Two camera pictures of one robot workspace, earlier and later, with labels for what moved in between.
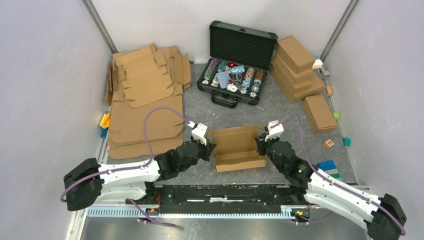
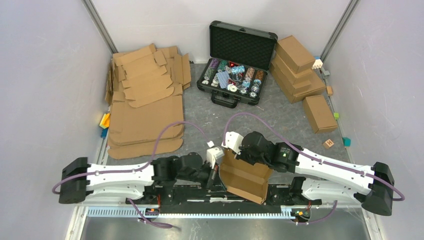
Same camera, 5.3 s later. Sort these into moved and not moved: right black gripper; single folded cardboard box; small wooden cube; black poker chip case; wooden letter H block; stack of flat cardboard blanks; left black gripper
Moved: right black gripper; left black gripper
Not moved: small wooden cube; stack of flat cardboard blanks; wooden letter H block; black poker chip case; single folded cardboard box
